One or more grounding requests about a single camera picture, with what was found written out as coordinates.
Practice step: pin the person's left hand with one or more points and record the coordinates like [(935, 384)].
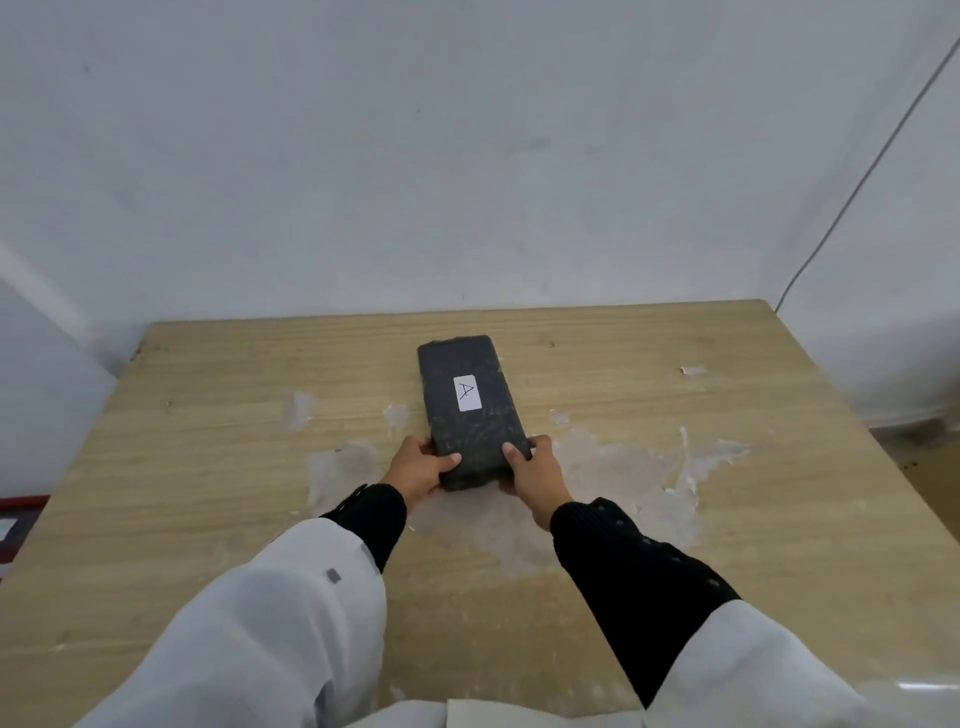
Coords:
[(411, 471)]

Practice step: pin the person's right hand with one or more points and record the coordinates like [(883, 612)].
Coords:
[(537, 484)]

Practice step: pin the person's left thumb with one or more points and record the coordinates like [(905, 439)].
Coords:
[(445, 462)]

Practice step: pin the person's right thumb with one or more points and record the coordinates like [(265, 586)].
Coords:
[(516, 456)]

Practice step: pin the black brick with white label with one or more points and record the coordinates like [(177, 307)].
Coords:
[(471, 409)]

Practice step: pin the person's right forearm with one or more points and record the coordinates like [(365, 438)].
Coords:
[(675, 622)]

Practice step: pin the person's left forearm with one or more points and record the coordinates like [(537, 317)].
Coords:
[(285, 615)]

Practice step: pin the red and white object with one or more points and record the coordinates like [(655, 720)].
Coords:
[(10, 529)]

